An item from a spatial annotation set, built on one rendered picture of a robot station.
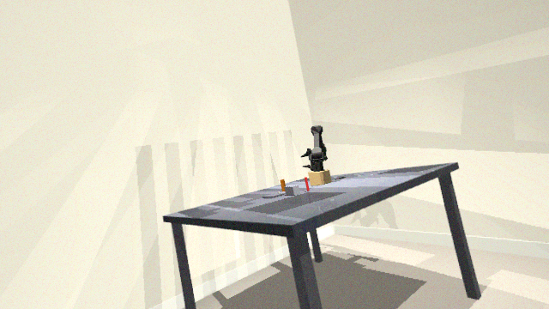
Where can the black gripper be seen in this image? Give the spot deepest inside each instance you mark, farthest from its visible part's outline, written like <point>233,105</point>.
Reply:
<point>306,154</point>

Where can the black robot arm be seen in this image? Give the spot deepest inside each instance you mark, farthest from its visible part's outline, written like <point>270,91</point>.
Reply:
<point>318,154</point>

